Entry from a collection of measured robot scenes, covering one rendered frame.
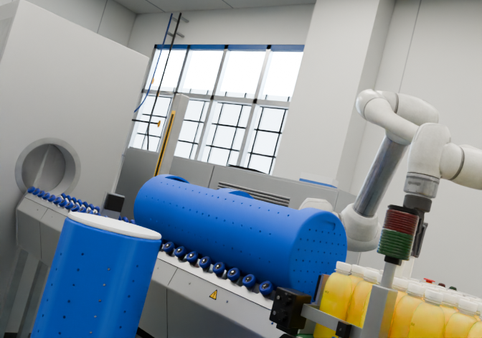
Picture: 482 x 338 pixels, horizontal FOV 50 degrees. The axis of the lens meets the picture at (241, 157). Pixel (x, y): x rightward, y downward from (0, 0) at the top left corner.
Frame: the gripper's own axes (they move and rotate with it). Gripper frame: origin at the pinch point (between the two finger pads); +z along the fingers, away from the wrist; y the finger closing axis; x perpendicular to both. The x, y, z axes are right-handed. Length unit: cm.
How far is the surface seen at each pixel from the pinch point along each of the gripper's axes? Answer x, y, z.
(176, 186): -91, 15, -7
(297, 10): -305, -232, -222
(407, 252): 22.7, 41.8, -4.3
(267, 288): -32.1, 16.2, 16.4
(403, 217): 21.4, 43.8, -10.7
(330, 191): -130, -130, -29
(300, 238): -24.3, 16.6, -0.4
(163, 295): -78, 18, 33
